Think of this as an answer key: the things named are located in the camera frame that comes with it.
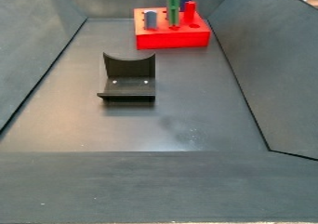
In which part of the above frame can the black curved fixture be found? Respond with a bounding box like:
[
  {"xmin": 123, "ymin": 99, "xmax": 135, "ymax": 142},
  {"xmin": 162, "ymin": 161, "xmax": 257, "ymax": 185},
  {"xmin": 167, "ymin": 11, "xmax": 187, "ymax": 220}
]
[{"xmin": 98, "ymin": 54, "xmax": 155, "ymax": 100}]

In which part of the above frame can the light blue grey peg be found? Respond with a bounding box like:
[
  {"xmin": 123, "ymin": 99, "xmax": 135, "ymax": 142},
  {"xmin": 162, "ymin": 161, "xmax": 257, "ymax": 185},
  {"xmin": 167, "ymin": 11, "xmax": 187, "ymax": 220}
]
[{"xmin": 144, "ymin": 10, "xmax": 158, "ymax": 30}]

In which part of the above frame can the red peg board block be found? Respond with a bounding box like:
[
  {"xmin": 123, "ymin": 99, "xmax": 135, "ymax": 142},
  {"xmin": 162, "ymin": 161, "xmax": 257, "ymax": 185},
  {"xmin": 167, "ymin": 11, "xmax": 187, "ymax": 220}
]
[{"xmin": 134, "ymin": 7, "xmax": 211, "ymax": 49}]

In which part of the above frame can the red notched peg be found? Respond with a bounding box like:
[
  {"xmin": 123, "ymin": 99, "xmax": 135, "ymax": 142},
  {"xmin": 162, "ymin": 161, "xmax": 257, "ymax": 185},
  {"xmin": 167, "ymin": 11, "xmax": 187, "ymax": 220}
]
[{"xmin": 185, "ymin": 1, "xmax": 197, "ymax": 21}]

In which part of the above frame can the green three prong object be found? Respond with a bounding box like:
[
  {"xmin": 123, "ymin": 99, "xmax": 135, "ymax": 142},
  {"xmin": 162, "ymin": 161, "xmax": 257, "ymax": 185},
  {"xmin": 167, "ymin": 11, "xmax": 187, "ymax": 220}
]
[{"xmin": 167, "ymin": 0, "xmax": 179, "ymax": 27}]

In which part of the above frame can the dark blue rounded peg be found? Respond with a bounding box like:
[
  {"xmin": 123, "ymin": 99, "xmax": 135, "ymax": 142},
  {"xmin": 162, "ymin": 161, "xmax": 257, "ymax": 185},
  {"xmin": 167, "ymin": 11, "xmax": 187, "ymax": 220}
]
[{"xmin": 181, "ymin": 0, "xmax": 191, "ymax": 12}]

